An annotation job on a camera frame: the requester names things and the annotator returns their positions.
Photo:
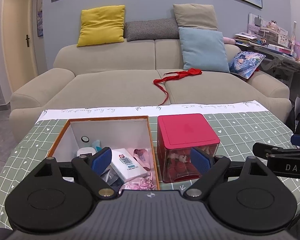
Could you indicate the grey textured cushion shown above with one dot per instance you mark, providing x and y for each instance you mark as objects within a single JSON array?
[{"x": 165, "y": 28}]

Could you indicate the pink fabric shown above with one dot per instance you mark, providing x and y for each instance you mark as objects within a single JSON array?
[{"x": 142, "y": 156}]

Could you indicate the yellow cushion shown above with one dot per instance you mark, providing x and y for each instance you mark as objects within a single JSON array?
[{"x": 102, "y": 25}]

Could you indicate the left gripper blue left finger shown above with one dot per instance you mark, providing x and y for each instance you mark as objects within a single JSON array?
[{"x": 101, "y": 160}]

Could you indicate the cluttered white desk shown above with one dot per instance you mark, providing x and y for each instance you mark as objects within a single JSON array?
[{"x": 282, "y": 50}]

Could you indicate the light blue cushion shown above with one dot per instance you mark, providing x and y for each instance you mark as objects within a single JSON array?
[{"x": 203, "y": 49}]

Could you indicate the anime print pillow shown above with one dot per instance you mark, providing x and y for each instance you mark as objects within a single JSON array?
[{"x": 245, "y": 63}]

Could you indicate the red lidded clear box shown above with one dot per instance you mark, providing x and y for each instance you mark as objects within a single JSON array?
[{"x": 176, "y": 135}]

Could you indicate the beige cushion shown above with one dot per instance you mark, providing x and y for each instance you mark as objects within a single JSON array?
[{"x": 199, "y": 16}]

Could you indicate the grey cloth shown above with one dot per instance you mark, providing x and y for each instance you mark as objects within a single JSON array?
[{"x": 111, "y": 178}]

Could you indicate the beige sofa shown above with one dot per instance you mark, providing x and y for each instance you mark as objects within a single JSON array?
[{"x": 122, "y": 74}]

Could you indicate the white tissue pack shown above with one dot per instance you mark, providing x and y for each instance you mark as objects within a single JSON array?
[{"x": 126, "y": 167}]

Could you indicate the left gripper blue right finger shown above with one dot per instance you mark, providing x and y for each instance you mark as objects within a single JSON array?
[{"x": 201, "y": 160}]

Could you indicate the blue wall poster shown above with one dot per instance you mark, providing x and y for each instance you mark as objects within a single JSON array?
[{"x": 40, "y": 18}]

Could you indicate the red ribbon cloth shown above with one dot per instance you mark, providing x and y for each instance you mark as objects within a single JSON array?
[{"x": 174, "y": 76}]

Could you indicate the cream door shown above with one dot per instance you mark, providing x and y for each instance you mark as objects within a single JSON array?
[{"x": 17, "y": 42}]

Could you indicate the orange rimmed white box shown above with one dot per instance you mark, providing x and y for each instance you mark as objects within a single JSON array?
[{"x": 115, "y": 133}]

